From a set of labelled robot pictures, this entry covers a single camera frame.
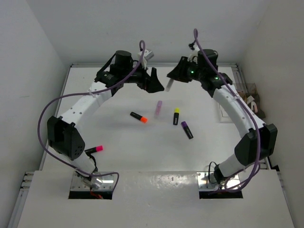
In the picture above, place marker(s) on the clear acrylic container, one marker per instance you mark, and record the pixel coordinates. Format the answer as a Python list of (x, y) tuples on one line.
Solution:
[(249, 93)]

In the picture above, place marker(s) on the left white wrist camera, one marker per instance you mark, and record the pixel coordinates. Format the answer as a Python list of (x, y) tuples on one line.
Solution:
[(148, 54)]

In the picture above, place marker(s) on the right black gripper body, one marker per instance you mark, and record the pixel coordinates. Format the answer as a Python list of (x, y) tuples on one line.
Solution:
[(192, 71)]

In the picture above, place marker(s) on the purple black highlighter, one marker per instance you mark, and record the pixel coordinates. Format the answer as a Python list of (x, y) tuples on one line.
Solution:
[(187, 130)]

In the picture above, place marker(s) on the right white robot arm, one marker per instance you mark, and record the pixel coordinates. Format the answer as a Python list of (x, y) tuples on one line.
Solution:
[(257, 138)]

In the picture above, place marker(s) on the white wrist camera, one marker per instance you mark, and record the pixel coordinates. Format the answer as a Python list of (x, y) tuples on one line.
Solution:
[(193, 51), (148, 54)]

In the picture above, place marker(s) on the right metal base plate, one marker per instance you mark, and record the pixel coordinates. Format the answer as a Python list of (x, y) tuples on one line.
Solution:
[(208, 184)]

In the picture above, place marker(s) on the pink translucent highlighter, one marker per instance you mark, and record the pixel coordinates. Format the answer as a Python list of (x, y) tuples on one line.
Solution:
[(158, 109)]

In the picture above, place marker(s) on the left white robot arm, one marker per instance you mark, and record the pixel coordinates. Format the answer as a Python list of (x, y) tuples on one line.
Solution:
[(64, 131)]

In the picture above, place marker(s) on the pink black highlighter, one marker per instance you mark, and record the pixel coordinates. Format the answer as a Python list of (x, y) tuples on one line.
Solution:
[(94, 150)]

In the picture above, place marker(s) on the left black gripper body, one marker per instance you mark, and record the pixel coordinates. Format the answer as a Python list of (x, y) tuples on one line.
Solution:
[(144, 81)]

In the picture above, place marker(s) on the orange black highlighter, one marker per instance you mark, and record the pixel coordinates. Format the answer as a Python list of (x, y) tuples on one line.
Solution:
[(139, 117)]

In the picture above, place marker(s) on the metal base plate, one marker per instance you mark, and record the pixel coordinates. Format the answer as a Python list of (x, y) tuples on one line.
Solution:
[(79, 183), (208, 184)]

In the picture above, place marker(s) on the white eraser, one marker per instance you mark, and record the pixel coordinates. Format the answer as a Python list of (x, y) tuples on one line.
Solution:
[(169, 85)]

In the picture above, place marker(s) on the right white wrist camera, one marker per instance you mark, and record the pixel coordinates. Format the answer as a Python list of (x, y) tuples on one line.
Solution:
[(193, 51)]

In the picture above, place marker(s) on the yellow black highlighter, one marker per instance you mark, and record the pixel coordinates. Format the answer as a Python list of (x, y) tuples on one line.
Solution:
[(176, 116)]

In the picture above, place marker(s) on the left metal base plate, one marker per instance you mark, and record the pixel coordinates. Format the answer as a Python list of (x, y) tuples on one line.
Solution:
[(79, 183)]

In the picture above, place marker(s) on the pink eraser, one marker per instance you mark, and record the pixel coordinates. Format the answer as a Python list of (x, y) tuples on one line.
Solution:
[(254, 107)]

